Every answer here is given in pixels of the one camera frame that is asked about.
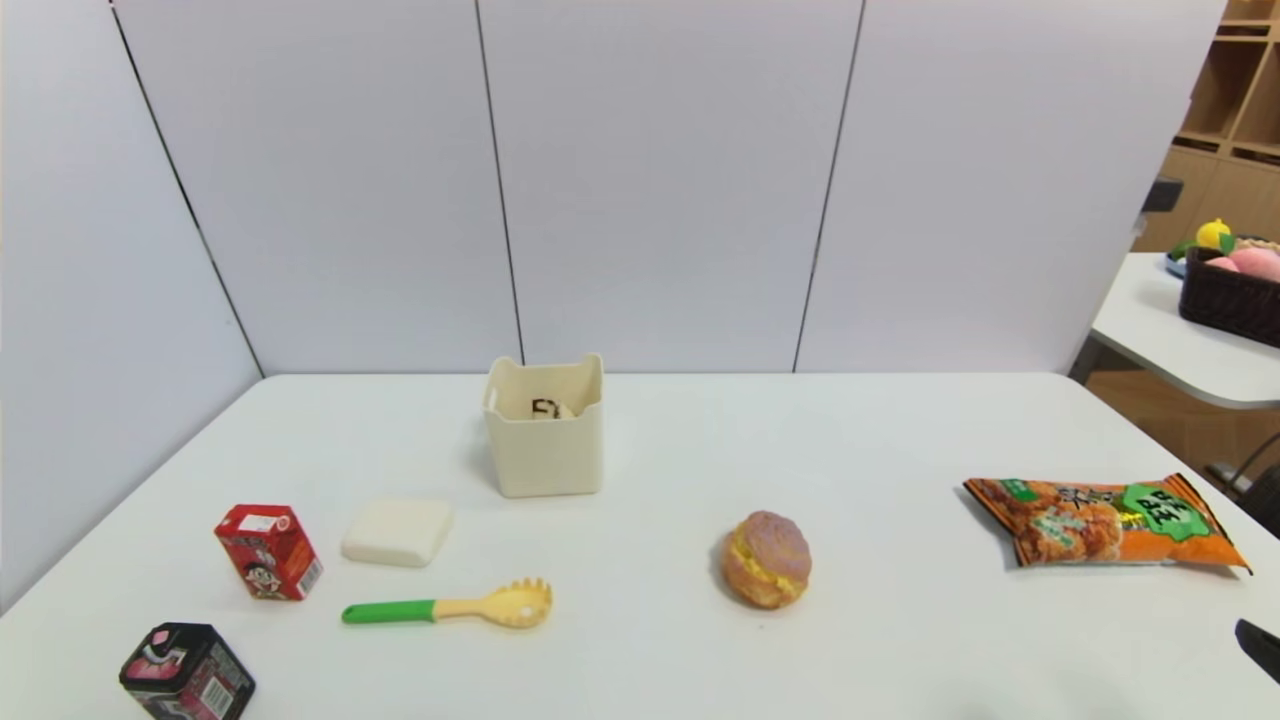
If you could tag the dark wicker basket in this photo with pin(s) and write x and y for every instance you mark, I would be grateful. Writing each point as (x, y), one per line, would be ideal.
(1230, 302)

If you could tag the small pink peach toy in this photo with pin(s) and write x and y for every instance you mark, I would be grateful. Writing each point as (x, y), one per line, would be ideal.
(1221, 264)

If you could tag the dark round chair base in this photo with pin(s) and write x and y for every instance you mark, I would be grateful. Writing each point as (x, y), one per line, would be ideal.
(1264, 500)

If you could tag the wooden shelf unit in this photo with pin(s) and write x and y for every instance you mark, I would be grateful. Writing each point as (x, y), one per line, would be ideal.
(1240, 110)

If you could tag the yellow lemon toy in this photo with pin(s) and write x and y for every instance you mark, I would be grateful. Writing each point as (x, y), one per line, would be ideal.
(1213, 234)

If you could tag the blue plate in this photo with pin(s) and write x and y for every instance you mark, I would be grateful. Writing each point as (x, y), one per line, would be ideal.
(1174, 265)

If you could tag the red drink carton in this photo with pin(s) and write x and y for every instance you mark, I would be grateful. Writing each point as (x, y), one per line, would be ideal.
(268, 555)

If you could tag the chocolate cake slice toy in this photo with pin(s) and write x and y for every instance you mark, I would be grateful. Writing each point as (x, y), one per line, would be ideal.
(552, 410)

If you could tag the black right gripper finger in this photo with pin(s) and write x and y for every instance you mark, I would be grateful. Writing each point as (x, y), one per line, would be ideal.
(1264, 648)

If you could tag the black pink tin box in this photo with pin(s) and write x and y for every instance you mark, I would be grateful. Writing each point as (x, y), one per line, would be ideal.
(185, 678)

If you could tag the white side table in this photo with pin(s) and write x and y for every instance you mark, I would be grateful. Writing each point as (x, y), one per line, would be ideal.
(1150, 325)

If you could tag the purple topped cream puff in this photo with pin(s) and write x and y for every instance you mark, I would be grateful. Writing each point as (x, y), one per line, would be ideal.
(766, 562)

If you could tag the white square soap block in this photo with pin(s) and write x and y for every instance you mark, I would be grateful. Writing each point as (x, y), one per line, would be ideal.
(397, 532)

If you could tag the large pink peach toy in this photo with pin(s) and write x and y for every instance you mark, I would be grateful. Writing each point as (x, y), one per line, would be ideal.
(1256, 263)

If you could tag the orange snack bag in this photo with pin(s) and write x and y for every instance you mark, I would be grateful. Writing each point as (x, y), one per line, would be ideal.
(1100, 522)

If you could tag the cream plastic square box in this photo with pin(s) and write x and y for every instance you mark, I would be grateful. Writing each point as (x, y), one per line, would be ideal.
(545, 455)

